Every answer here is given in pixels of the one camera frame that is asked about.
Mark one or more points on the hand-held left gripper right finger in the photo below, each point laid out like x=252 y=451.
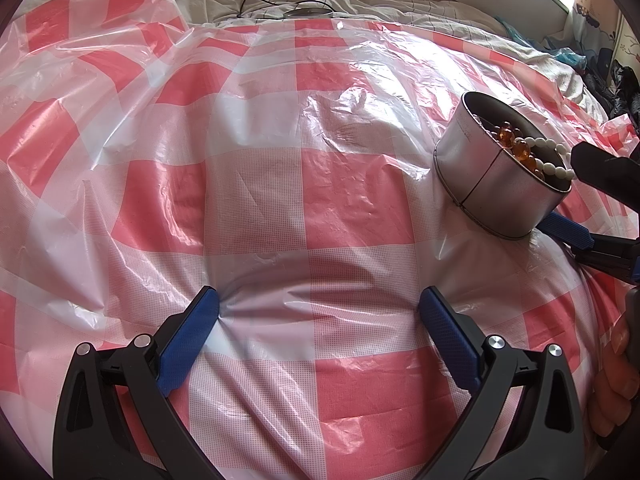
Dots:
x=447 y=335

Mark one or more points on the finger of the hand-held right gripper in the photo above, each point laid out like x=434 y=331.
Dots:
x=605 y=167
x=567 y=229

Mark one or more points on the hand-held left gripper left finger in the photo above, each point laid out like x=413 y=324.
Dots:
x=192 y=330

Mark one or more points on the round metal tin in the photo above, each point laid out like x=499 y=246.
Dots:
x=490 y=190

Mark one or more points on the person's right hand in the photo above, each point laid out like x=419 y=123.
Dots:
x=612 y=385

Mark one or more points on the black jacket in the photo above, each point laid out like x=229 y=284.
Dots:
x=620 y=90

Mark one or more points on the blue plastic bag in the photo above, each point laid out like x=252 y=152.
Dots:
x=565 y=52

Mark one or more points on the red white checkered plastic sheet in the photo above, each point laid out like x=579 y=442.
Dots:
x=250 y=185

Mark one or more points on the pink curtain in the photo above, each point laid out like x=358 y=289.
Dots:
x=595 y=5

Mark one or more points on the white quilt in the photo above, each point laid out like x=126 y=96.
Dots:
x=400 y=10

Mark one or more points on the round grey mirror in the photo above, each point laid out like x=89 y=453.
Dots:
x=307 y=10

